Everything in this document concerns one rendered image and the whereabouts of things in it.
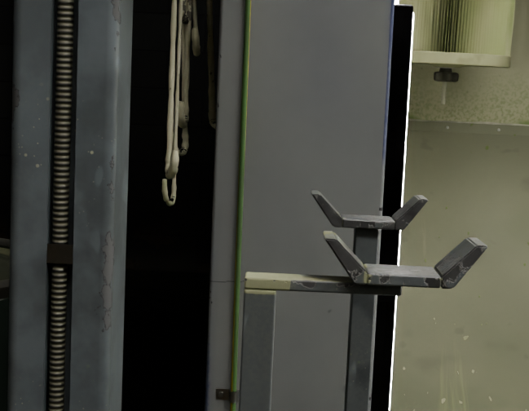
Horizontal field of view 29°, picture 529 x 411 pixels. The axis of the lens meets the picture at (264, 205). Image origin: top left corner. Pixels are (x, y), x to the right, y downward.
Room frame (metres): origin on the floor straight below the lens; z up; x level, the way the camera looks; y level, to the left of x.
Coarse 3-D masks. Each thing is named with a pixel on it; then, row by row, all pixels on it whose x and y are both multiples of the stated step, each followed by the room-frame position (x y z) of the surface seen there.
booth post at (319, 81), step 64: (256, 0) 1.07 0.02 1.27; (320, 0) 1.07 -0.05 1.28; (384, 0) 1.07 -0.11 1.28; (256, 64) 1.07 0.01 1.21; (320, 64) 1.07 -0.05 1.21; (384, 64) 1.07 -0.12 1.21; (256, 128) 1.07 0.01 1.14; (320, 128) 1.07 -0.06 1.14; (384, 128) 1.07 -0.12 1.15; (256, 192) 1.07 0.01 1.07; (256, 256) 1.07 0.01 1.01; (320, 256) 1.07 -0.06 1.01; (320, 320) 1.07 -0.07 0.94; (320, 384) 1.07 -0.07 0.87
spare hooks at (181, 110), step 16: (176, 0) 1.11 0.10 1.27; (192, 0) 1.16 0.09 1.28; (208, 0) 1.16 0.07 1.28; (176, 16) 1.11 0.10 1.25; (192, 16) 1.16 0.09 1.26; (208, 16) 1.17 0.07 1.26; (192, 32) 1.13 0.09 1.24; (208, 32) 1.17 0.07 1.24; (192, 48) 1.14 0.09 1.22; (208, 48) 1.17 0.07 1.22; (176, 64) 1.12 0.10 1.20; (208, 64) 1.17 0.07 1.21; (176, 80) 1.12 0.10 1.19; (176, 96) 1.12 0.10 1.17; (176, 112) 1.12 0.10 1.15; (176, 128) 1.12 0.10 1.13; (176, 144) 1.12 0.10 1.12; (176, 160) 1.07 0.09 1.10
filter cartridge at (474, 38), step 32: (416, 0) 2.62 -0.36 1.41; (448, 0) 2.58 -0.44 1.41; (480, 0) 2.59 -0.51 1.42; (512, 0) 2.66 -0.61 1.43; (416, 32) 2.62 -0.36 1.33; (448, 32) 2.58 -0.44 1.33; (480, 32) 2.59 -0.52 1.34; (512, 32) 2.70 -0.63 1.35; (448, 64) 2.69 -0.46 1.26; (480, 64) 2.58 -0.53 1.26
